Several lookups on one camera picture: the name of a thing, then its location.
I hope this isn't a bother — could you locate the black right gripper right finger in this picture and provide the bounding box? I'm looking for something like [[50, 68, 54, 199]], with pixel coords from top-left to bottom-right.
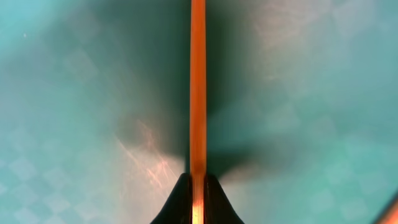
[[204, 174, 244, 224]]

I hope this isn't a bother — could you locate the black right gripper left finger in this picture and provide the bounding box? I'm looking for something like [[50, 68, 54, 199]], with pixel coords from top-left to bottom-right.
[[150, 173, 192, 224]]

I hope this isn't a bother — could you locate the wooden chopstick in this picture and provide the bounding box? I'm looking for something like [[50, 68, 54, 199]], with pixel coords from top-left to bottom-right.
[[190, 0, 206, 224]]

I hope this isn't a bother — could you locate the teal plastic tray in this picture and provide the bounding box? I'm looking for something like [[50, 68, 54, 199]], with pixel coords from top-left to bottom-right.
[[1, 0, 397, 223]]

